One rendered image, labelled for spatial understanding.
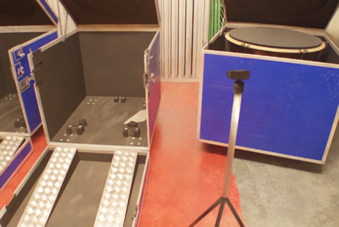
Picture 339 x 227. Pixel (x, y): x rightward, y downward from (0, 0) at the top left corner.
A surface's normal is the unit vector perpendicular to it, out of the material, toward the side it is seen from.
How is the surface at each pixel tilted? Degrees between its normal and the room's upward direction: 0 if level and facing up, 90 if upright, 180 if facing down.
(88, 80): 90
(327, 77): 90
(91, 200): 1
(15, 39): 90
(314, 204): 0
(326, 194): 0
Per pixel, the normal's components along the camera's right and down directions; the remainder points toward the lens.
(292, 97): -0.34, 0.40
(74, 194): 0.00, -0.89
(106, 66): -0.07, 0.43
